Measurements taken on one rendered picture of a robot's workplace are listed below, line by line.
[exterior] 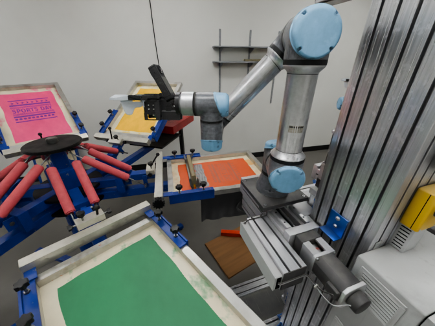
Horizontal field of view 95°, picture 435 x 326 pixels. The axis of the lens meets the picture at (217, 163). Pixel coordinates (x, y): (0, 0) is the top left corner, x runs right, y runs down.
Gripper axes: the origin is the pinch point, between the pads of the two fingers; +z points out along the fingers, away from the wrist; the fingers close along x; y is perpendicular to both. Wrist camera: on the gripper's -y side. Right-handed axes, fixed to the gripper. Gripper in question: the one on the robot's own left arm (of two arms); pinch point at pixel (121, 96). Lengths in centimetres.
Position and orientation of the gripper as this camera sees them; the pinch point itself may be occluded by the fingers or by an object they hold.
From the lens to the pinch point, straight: 76.0
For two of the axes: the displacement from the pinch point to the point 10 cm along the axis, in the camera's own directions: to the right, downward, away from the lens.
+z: -10.0, -0.4, 0.8
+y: -0.1, 9.4, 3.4
